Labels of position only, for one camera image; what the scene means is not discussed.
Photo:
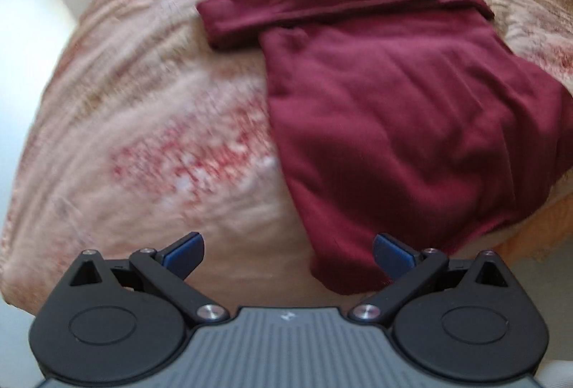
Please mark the maroon long-sleeve sweater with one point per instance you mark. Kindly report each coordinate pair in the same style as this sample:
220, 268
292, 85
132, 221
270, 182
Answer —
403, 110

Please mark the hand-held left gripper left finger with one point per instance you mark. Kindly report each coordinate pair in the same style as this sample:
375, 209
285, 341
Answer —
186, 253

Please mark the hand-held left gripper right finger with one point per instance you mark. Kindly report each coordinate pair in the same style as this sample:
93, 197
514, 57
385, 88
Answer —
393, 254

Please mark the floral beige quilt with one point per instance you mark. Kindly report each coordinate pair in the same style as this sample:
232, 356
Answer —
156, 101

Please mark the orange striped bed sheet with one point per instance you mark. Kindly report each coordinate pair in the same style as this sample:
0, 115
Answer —
537, 231

